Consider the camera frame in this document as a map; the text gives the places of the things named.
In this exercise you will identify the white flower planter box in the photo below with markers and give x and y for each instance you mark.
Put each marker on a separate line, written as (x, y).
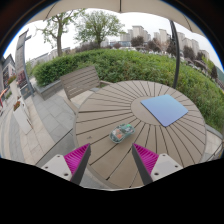
(21, 118)

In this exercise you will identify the dark curved parasol pole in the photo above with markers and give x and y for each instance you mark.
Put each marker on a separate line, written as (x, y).
(177, 56)

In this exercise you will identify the distant high-rise buildings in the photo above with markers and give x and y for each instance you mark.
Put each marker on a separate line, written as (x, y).
(161, 36)

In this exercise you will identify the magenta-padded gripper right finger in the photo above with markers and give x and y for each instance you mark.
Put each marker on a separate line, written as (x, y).
(146, 159)

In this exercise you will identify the round leafy green tree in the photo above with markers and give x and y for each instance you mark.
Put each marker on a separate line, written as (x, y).
(99, 26)

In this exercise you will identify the tall grey sign pillar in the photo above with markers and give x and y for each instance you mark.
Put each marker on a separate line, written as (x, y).
(22, 66)

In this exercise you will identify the blue square mouse pad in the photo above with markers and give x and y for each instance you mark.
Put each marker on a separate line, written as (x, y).
(164, 109)

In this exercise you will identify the transparent green computer mouse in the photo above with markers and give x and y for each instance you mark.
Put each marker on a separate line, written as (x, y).
(121, 133)

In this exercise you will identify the brown slatted outdoor chair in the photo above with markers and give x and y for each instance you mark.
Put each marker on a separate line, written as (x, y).
(79, 81)

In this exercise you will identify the beige parasol canopy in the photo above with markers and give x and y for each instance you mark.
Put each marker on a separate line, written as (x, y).
(110, 4)

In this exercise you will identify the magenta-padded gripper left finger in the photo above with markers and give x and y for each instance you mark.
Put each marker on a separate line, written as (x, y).
(76, 159)

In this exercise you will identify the leaning bare-trunk tree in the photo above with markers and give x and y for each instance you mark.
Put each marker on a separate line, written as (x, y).
(59, 36)

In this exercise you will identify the green trimmed hedge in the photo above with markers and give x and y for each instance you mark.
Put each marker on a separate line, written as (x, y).
(133, 65)

